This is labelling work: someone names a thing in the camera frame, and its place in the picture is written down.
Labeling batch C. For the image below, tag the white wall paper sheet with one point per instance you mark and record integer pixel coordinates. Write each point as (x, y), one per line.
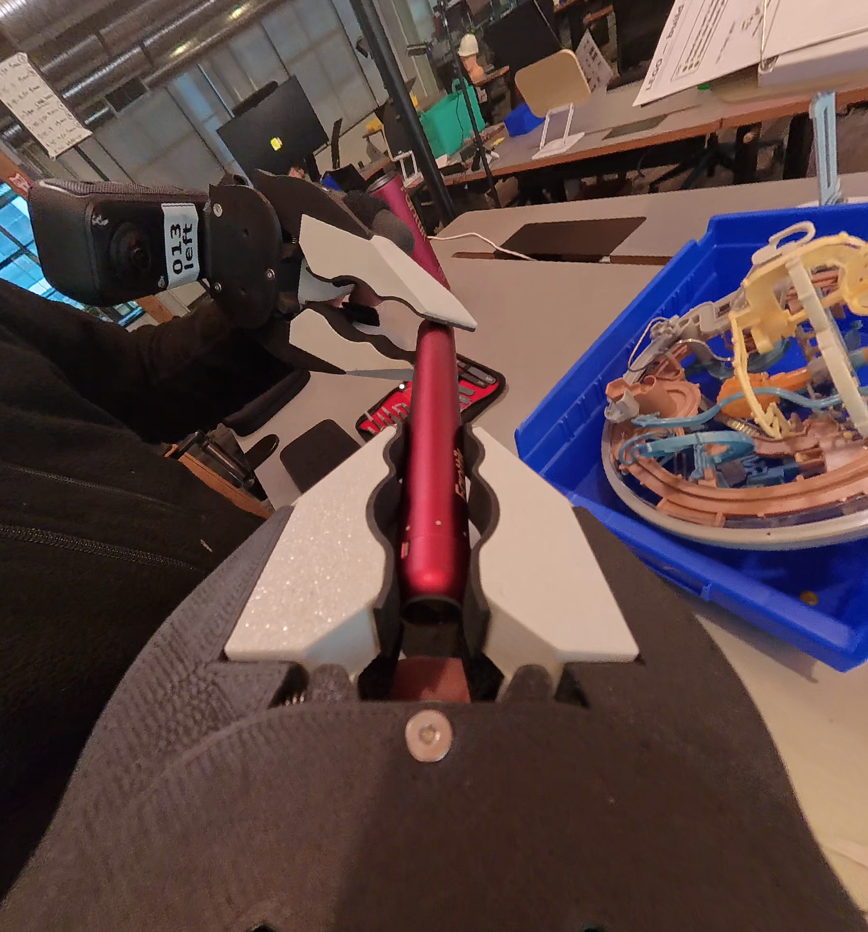
(33, 102)

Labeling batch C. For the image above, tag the white hard hat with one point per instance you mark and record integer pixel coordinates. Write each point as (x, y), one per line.
(468, 44)

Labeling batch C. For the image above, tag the small blue bin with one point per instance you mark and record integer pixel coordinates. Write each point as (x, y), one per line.
(523, 120)

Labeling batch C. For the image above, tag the wooden white book stand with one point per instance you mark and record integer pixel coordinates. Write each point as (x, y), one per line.
(827, 145)

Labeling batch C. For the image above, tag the small wooden book stand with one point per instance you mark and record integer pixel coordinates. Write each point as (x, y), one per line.
(550, 80)

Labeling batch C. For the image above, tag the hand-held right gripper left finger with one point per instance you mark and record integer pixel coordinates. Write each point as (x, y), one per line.
(310, 568)

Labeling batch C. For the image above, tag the red black tweezers case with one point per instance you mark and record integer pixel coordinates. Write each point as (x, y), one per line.
(376, 422)

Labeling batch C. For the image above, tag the black metal pole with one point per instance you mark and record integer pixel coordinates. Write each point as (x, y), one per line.
(397, 102)

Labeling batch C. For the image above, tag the plastic marble maze toy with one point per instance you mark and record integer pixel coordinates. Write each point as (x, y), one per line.
(667, 397)

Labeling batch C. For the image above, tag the person's black jacket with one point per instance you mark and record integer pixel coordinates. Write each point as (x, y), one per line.
(55, 510)

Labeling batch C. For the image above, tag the long grey background table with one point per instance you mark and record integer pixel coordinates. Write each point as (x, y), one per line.
(696, 120)

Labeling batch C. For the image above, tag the printed instruction sheet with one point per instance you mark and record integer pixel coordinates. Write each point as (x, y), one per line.
(696, 51)

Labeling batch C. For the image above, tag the red electric screwdriver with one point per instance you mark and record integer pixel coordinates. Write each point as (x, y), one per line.
(434, 473)

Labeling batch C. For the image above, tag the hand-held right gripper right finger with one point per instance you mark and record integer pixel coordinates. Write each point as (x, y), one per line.
(543, 575)

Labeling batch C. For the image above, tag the black computer monitor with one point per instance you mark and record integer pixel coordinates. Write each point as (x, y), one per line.
(274, 131)

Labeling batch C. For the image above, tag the black desk mat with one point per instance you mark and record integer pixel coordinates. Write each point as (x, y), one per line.
(317, 451)

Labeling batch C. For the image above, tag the blue plastic bin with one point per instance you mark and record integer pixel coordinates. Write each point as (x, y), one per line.
(769, 619)

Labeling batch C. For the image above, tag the magenta metal tube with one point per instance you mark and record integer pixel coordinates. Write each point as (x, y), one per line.
(419, 233)

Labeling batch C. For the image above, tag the set of black tweezers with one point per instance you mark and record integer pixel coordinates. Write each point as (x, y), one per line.
(474, 382)

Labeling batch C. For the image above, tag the person's left forearm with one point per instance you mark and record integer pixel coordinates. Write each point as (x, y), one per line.
(186, 342)

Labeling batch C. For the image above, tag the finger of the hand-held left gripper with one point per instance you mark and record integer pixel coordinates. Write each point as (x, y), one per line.
(325, 338)
(376, 266)

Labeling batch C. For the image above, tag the green tote bag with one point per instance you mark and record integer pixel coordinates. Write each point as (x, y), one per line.
(452, 124)

